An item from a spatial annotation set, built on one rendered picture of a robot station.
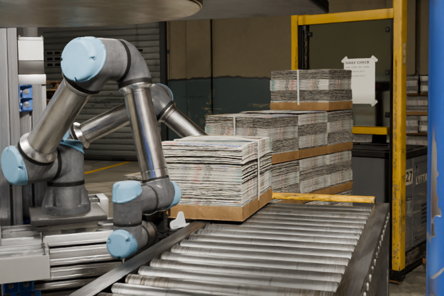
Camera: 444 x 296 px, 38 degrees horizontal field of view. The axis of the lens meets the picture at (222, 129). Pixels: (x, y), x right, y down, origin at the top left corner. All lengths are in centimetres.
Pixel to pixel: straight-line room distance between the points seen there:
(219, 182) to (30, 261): 59
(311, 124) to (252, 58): 647
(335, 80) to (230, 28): 642
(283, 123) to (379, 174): 120
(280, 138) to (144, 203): 149
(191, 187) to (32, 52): 74
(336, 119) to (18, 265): 213
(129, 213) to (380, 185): 268
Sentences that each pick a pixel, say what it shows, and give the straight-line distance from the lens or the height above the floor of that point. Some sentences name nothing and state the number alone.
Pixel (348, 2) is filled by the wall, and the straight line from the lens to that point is 957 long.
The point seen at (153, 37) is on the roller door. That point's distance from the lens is 1027.
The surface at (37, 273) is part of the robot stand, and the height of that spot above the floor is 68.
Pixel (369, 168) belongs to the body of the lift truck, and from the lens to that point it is 416.
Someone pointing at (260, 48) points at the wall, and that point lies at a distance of 975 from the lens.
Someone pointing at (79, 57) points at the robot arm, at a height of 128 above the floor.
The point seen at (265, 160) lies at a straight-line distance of 215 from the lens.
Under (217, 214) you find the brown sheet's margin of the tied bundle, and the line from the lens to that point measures 193.
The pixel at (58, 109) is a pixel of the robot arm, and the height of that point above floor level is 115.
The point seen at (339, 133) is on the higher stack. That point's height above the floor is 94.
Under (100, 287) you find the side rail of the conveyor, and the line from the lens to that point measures 137.
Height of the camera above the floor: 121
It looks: 4 degrees down
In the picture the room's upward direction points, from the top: 1 degrees counter-clockwise
